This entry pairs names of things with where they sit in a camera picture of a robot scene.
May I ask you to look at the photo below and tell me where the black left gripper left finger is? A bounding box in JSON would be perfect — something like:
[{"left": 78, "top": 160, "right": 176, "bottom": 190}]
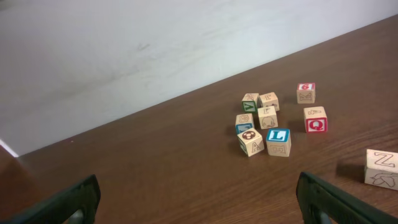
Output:
[{"left": 1, "top": 174, "right": 101, "bottom": 224}]

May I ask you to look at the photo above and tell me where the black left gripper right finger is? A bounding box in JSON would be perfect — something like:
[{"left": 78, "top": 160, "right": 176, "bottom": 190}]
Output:
[{"left": 296, "top": 172, "right": 397, "bottom": 224}]

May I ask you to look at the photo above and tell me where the wooden block blue L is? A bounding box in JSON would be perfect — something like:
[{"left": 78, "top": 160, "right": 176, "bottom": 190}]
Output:
[{"left": 266, "top": 128, "right": 292, "bottom": 157}]

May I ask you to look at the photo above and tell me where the wooden block Z bird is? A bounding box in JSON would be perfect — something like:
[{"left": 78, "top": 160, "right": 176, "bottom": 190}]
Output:
[{"left": 364, "top": 149, "right": 397, "bottom": 190}]

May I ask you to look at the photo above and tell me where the wooden block red Q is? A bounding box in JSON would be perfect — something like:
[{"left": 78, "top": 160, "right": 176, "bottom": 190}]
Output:
[{"left": 303, "top": 106, "right": 328, "bottom": 133}]

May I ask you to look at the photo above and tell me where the wooden block mushroom A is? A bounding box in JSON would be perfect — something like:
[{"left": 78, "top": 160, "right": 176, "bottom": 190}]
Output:
[{"left": 237, "top": 128, "right": 265, "bottom": 157}]

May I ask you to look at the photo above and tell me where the wooden block animal drawing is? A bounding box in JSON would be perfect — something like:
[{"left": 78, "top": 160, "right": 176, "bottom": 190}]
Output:
[{"left": 257, "top": 106, "right": 278, "bottom": 129}]

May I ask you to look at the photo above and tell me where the wooden block red 6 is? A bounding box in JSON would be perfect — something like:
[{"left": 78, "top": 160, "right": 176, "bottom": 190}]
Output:
[{"left": 297, "top": 83, "right": 315, "bottom": 104}]

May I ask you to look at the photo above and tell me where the wooden block blue side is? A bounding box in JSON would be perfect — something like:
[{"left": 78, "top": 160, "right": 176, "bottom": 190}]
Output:
[{"left": 235, "top": 113, "right": 254, "bottom": 134}]

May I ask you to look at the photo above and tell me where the wooden block plain top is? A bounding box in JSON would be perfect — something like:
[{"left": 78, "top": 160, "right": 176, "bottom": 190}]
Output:
[{"left": 259, "top": 92, "right": 280, "bottom": 111}]

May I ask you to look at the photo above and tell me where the wooden block green V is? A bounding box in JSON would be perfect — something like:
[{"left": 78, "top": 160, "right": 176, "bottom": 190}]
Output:
[{"left": 241, "top": 93, "right": 259, "bottom": 113}]

